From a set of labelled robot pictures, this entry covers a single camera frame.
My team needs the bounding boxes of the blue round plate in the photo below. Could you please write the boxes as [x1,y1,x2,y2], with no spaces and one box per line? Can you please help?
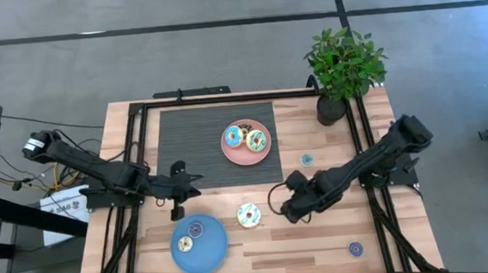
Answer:
[167,211,231,273]

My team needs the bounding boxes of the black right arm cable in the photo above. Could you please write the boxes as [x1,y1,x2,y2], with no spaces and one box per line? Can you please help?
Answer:
[265,180,296,216]

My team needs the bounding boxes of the black cable bundle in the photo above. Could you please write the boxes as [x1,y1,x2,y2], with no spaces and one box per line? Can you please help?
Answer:
[0,137,107,197]

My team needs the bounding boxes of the white printed box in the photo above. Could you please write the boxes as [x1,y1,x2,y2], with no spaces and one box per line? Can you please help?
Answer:
[39,185,93,247]

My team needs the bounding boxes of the green potted plant black pot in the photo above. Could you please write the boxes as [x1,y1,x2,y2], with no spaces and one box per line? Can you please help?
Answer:
[301,23,393,129]

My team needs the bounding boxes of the yellow cable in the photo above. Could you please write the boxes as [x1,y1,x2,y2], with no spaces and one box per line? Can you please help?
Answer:
[50,161,82,191]

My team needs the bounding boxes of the large white teal-sprinkled donut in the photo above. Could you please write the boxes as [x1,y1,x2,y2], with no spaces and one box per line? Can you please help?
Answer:
[236,202,263,231]

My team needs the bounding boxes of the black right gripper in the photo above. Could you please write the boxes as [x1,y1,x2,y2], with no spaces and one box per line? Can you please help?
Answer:
[279,166,345,226]

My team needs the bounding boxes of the black mounting bar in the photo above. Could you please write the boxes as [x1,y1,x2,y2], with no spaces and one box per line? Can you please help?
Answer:
[152,84,232,100]

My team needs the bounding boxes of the small indigo blue donut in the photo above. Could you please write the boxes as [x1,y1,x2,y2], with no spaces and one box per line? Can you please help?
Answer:
[347,241,365,258]

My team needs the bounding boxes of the small purple donut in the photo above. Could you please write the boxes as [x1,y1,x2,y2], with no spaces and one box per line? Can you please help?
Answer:
[186,221,205,240]

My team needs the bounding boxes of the large mint green donut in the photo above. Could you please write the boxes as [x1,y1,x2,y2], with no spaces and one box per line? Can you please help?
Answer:
[244,128,268,154]

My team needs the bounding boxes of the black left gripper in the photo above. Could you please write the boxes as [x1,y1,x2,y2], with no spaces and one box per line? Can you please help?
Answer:
[147,158,208,224]

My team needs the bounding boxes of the pink round plate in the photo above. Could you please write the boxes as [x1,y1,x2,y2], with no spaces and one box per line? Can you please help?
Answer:
[219,117,274,169]

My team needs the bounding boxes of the black side table beam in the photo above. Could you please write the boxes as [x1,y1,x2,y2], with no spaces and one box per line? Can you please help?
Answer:
[0,188,89,243]

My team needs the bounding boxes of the small cream white donut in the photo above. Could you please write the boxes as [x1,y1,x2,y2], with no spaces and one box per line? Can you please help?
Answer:
[177,235,194,254]

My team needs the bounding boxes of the dark grey ribbed mat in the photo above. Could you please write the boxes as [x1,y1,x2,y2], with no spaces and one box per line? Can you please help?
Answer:
[152,100,284,193]

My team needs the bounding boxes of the thin black floor cable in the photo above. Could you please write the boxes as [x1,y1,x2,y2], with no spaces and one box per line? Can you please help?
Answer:
[1,107,105,137]

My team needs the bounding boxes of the large blue frosted donut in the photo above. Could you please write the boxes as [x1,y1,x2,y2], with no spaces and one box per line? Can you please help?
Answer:
[223,124,246,149]

